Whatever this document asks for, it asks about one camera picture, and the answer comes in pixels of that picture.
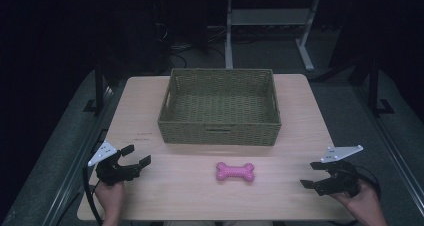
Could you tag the black metal stand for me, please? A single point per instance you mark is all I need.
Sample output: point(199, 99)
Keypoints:
point(375, 89)
point(98, 92)

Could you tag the green woven basket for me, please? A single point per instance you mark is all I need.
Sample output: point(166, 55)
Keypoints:
point(220, 107)

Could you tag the person's left hand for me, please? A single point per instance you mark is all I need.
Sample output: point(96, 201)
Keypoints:
point(110, 196)

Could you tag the person's right hand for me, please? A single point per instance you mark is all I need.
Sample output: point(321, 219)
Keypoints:
point(358, 199)

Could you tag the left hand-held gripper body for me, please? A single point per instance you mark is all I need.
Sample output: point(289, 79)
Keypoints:
point(111, 171)

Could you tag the grey metal desk frame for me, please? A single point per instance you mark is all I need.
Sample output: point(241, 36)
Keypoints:
point(270, 26)

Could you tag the pink bone-shaped dog toy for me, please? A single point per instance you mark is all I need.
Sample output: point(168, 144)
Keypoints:
point(235, 172)

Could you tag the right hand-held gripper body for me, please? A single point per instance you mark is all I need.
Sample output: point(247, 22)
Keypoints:
point(340, 172)

